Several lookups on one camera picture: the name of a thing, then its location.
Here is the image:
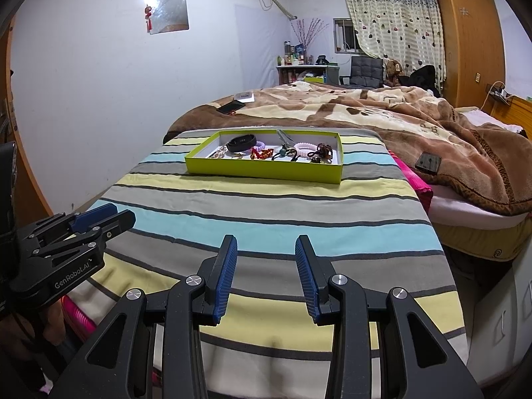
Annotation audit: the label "wooden wardrobe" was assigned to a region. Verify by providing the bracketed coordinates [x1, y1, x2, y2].
[436, 0, 506, 109]

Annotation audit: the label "green cardboard box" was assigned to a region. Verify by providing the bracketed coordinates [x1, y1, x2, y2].
[184, 130, 345, 185]

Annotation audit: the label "white power strip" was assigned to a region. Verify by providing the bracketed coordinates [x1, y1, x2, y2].
[482, 81, 514, 111]

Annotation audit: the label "pink patterned cloth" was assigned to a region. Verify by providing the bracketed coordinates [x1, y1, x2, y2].
[62, 152, 434, 384]

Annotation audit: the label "black chair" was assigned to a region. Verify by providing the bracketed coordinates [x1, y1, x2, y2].
[338, 56, 385, 89]

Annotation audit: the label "brown plush blanket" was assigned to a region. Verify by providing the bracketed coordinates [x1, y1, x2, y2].
[163, 83, 532, 217]

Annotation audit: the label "reflective wall sheet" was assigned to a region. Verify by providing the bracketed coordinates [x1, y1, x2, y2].
[152, 0, 190, 34]

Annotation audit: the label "black smart band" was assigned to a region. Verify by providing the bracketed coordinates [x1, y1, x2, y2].
[226, 134, 257, 154]

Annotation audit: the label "black square device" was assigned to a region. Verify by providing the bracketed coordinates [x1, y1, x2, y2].
[416, 152, 442, 174]

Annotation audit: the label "group of bottles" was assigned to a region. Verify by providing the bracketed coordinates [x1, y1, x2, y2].
[278, 41, 309, 67]

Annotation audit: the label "black clothing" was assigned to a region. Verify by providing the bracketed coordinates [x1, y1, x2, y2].
[409, 64, 442, 96]

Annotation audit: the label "striped table cloth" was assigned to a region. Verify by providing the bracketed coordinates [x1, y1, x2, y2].
[66, 129, 467, 399]

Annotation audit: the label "pink spiral hair tie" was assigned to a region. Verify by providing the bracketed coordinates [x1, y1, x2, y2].
[294, 141, 319, 159]

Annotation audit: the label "wooden headboard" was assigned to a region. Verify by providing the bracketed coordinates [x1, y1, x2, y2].
[484, 93, 532, 134]

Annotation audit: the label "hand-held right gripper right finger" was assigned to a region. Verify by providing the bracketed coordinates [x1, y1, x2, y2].
[295, 235, 485, 399]

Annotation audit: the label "bed mattress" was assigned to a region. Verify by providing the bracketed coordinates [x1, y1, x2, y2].
[429, 183, 529, 263]

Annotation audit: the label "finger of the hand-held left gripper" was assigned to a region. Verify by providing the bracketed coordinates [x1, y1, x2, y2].
[83, 210, 137, 244]
[68, 203, 119, 233]

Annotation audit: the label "window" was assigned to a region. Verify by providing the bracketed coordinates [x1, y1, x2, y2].
[332, 17, 358, 54]

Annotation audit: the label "person's left hand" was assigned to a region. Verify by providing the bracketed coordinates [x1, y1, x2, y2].
[8, 301, 65, 366]

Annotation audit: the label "heart print curtain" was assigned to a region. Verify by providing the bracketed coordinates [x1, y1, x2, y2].
[341, 0, 448, 89]

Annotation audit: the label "white pillow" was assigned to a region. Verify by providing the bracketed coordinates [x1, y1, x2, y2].
[455, 108, 525, 134]

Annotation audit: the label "black teal hair tie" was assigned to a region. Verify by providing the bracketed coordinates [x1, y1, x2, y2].
[272, 145, 301, 163]

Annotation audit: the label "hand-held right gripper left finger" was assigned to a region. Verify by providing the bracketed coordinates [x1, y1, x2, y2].
[49, 235, 238, 399]

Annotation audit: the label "white drawer cabinet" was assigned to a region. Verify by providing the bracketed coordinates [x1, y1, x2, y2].
[469, 253, 532, 384]

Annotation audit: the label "black smartphone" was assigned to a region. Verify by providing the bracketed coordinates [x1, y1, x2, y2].
[217, 100, 246, 116]

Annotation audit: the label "pink blossom branches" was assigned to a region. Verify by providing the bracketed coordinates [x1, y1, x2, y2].
[290, 17, 329, 51]

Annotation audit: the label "brown bead bracelet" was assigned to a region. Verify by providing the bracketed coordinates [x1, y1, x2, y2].
[308, 143, 335, 164]

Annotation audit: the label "brown teddy bear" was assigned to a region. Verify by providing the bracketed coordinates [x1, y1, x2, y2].
[384, 58, 406, 88]

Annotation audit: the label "grey desk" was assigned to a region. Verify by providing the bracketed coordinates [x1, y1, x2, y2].
[276, 63, 340, 86]

